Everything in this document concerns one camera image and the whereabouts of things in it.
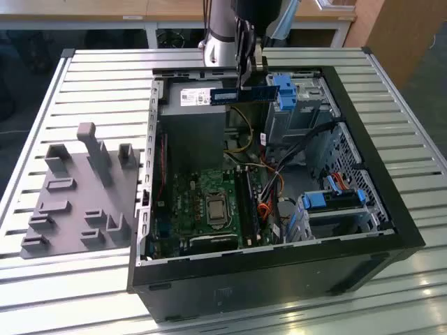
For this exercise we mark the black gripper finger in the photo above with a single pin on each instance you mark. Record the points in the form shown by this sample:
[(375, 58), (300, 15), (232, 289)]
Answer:
[(260, 56), (242, 70)]

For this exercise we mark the blue RAM stick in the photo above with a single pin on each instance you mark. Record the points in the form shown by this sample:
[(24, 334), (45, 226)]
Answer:
[(265, 92)]

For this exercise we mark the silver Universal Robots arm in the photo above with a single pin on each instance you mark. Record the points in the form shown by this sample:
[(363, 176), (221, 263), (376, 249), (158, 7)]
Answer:
[(219, 24)]

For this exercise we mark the blue drive bay latch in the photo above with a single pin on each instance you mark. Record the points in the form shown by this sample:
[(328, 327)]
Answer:
[(284, 94)]

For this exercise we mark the grey metal drive cage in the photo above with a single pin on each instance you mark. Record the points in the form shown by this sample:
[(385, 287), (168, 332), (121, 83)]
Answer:
[(307, 115)]

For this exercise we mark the grey power supply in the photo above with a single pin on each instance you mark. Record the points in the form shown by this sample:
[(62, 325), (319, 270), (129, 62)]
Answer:
[(188, 139)]

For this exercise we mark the black table corner cap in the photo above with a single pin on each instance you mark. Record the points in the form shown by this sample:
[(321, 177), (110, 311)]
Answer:
[(68, 53), (366, 50)]

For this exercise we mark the silver CPU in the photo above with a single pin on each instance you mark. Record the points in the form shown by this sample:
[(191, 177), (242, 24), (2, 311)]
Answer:
[(216, 209)]

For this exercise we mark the wooden cabinet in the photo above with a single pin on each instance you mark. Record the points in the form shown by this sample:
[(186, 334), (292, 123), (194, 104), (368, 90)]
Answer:
[(401, 35)]

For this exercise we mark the grey round speaker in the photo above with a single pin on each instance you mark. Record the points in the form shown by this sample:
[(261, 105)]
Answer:
[(287, 209)]

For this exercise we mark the hard disk in blue carrier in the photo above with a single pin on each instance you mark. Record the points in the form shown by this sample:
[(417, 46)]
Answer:
[(314, 202)]

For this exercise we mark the green motherboard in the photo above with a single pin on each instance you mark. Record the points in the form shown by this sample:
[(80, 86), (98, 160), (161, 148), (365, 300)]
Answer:
[(181, 223)]

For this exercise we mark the black graphics card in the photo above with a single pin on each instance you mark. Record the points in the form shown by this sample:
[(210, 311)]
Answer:
[(213, 242)]

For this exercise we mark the black PC case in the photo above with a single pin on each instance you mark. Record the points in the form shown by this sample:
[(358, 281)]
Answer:
[(244, 279)]

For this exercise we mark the grey parts rack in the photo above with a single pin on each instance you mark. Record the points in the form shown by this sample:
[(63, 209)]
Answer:
[(77, 199)]

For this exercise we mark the wooden desk white frame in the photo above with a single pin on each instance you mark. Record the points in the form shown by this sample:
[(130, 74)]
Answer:
[(104, 10)]

